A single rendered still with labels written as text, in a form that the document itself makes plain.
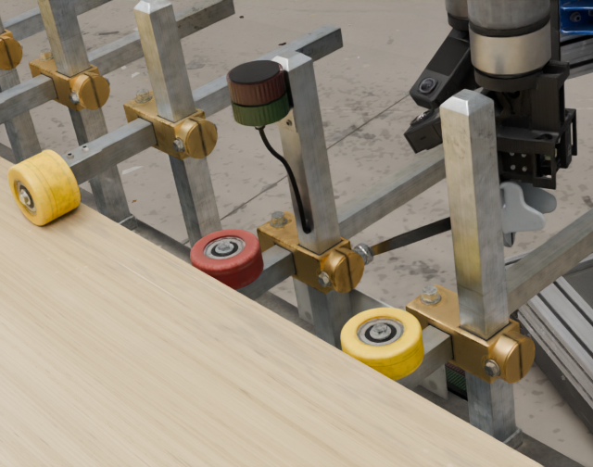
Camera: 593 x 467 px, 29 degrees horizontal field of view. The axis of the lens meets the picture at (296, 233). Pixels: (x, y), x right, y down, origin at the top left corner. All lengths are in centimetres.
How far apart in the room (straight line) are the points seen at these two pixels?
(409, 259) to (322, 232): 153
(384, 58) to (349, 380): 283
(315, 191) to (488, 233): 25
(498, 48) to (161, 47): 49
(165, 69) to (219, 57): 266
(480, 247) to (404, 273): 168
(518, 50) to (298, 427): 40
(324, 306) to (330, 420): 34
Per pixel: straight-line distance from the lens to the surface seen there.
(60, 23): 164
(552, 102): 112
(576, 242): 134
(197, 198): 153
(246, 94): 120
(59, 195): 143
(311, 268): 135
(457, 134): 107
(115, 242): 139
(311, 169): 128
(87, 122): 170
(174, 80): 145
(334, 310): 139
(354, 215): 142
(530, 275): 129
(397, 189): 146
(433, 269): 281
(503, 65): 110
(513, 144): 114
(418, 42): 397
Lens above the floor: 161
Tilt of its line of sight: 32 degrees down
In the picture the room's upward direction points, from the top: 10 degrees counter-clockwise
